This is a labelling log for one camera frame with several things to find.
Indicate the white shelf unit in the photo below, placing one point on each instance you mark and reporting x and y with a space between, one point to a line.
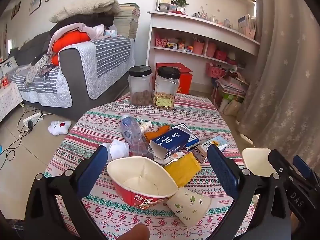
180 23

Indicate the cream fleece blanket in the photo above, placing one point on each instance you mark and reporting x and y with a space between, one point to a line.
87 8

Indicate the floral beige curtain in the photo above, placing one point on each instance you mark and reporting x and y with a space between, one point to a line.
282 67

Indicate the person's left hand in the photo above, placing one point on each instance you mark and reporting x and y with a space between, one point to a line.
135 232

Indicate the pink plastic basket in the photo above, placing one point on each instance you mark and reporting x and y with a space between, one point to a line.
215 70

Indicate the large crumpled white tissue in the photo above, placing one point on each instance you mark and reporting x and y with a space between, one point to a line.
118 150

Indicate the green print paper cup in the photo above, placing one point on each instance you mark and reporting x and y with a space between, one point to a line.
190 205

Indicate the stack of books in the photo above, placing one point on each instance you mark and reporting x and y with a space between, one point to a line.
126 22

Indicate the clear plastic bottle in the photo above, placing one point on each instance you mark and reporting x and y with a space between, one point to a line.
133 132

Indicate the light blue carton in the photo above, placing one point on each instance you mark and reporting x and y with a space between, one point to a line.
217 142

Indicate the red paper bowl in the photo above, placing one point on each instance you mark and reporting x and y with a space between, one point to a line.
140 180

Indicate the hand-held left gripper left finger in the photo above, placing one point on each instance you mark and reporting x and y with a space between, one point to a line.
96 165

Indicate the plastic jar with brown nuts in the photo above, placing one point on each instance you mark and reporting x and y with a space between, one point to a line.
140 90

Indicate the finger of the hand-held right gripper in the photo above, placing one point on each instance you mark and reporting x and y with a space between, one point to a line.
301 165
280 165

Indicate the plastic jar with green label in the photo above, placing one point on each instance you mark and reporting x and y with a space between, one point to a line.
166 87

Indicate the side table with floral cloth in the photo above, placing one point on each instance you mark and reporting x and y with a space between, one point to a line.
8 100

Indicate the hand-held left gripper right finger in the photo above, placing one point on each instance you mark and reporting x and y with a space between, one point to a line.
222 170

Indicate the tied stack of papers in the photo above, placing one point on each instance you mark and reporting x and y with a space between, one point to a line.
233 83

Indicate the white bag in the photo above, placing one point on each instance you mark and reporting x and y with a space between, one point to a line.
232 108

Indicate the orange cushion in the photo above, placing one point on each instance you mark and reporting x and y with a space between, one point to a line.
72 38

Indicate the white and blue box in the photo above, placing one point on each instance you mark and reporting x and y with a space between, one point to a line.
193 140

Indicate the red cardboard box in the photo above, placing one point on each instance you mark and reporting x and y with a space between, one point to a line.
186 80

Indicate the floral garment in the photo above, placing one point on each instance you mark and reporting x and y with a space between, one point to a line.
37 67

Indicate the open dark blue box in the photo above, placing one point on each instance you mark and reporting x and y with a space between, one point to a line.
172 140

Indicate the small crumpled white tissue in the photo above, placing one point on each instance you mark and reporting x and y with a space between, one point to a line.
145 126

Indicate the orange peel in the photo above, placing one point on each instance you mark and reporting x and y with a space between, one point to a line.
153 135

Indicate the potted green plant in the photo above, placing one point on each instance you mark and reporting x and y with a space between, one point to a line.
182 3

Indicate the small brown and white box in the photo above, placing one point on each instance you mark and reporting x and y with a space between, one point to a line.
200 153

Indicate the white power strip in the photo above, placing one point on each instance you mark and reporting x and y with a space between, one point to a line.
32 119

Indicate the white plush toy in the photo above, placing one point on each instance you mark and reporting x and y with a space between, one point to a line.
60 127

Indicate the white chair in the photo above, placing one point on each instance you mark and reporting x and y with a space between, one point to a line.
255 160

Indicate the yellow packet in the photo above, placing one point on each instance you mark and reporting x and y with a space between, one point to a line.
182 170

